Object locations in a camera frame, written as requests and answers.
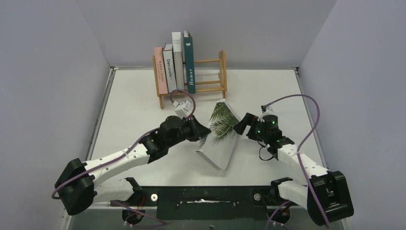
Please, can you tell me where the teal Humor book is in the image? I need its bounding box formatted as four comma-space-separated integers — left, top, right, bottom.
183, 31, 196, 94

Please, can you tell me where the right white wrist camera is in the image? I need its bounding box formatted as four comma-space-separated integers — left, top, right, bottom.
260, 105, 275, 119

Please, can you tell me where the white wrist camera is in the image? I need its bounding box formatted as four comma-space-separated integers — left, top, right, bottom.
260, 105, 275, 119
172, 101, 193, 118

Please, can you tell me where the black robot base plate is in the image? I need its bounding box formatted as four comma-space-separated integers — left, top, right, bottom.
110, 186, 280, 229

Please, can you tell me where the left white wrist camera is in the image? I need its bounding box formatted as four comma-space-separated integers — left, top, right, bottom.
172, 101, 193, 118

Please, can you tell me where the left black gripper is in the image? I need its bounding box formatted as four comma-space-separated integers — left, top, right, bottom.
167, 115, 211, 149

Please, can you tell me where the grey white book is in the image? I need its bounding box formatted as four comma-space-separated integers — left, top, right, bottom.
171, 32, 185, 90

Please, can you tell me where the wooden book rack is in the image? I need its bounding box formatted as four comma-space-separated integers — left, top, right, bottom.
152, 50, 227, 109

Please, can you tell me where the brown Decorate Furniture book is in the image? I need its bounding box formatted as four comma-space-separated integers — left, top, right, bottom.
163, 44, 177, 93

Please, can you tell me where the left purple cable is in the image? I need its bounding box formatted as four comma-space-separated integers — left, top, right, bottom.
51, 89, 197, 200

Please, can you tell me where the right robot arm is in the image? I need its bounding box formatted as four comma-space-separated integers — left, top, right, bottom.
234, 112, 354, 226

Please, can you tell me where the white palm leaf book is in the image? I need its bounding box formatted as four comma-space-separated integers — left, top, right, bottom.
196, 99, 241, 171

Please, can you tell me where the pink Warm Chord book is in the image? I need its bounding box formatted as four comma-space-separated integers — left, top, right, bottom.
154, 46, 168, 95

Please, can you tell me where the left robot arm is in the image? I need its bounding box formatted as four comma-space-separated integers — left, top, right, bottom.
51, 115, 211, 216

